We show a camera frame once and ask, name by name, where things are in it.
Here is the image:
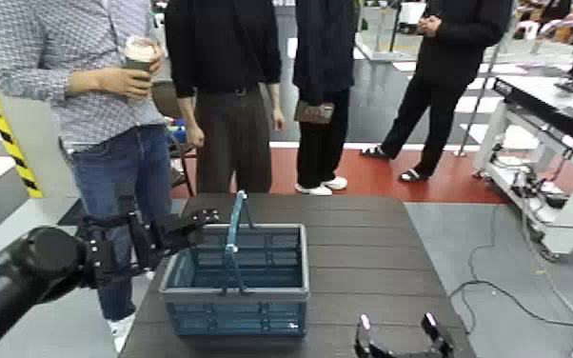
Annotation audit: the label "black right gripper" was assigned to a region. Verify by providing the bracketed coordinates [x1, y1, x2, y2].
[353, 311, 456, 358]

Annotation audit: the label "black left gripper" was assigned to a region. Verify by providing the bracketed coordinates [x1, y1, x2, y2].
[85, 208, 222, 289]

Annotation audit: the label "teal and grey plastic crate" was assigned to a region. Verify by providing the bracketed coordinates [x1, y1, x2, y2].
[158, 222, 311, 339]

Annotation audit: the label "brown chair with metal legs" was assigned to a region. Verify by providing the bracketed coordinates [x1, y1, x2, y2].
[151, 79, 200, 197]

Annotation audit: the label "brown notebook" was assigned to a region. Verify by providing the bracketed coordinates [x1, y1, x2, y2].
[293, 100, 337, 125]

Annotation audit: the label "paper coffee cup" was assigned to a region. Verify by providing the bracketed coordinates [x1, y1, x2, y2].
[122, 37, 160, 84]

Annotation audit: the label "person black shirt brown trousers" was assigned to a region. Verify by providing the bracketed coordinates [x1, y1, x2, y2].
[164, 0, 287, 195]

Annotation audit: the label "person patterned shirt blue jeans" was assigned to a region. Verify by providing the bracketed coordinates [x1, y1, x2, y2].
[0, 0, 175, 353]

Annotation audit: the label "person in dark navy clothes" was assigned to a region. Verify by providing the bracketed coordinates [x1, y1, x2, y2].
[292, 0, 360, 197]

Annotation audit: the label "grey metal pole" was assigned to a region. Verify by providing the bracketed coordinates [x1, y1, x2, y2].
[453, 0, 518, 159]

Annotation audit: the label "white workbench with black top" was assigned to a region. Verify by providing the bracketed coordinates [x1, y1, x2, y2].
[473, 74, 573, 261]

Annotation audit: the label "person in black with sandals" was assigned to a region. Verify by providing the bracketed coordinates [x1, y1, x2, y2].
[359, 0, 515, 184]

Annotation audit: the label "grey floor cable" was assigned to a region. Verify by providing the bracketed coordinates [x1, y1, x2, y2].
[448, 205, 573, 333]

